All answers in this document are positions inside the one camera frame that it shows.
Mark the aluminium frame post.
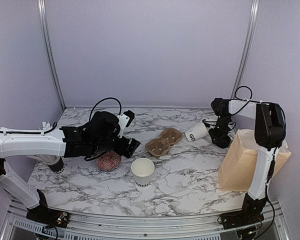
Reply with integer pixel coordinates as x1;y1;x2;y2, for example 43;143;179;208
231;0;260;98
37;0;66;111

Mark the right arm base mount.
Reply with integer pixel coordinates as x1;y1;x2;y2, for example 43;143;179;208
217;210;264;230

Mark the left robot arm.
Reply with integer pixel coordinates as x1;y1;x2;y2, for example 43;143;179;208
0;110;140;223

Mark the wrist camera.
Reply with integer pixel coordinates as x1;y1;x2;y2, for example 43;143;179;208
202;119;216;131
116;110;135;138

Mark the black cup with straws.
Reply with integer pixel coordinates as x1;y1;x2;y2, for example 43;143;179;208
24;153;65;173

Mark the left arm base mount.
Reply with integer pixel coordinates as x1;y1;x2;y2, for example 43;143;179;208
26;209;71;229

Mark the right aluminium frame post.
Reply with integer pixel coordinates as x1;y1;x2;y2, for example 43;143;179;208
231;0;260;98

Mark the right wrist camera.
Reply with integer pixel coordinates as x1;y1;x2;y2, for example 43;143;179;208
202;119;216;131

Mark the red patterned bowl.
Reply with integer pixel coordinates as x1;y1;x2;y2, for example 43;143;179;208
95;151;122;172

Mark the white paper cup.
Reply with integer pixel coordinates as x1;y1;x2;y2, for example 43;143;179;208
185;121;209;142
130;158;155;188

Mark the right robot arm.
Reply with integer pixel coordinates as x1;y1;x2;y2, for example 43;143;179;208
208;96;287;224

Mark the brown cardboard cup carrier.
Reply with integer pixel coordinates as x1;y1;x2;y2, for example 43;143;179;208
145;127;183;158

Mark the left aluminium frame post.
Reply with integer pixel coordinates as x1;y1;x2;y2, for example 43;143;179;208
37;0;66;111

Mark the brown paper bag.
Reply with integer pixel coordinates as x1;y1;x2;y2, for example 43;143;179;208
218;128;292;193

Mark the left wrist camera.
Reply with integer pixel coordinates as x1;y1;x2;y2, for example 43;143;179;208
116;110;135;138

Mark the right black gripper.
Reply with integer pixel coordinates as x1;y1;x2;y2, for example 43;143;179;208
208;115;231;144

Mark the black cup lid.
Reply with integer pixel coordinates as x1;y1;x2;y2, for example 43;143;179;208
214;139;231;149

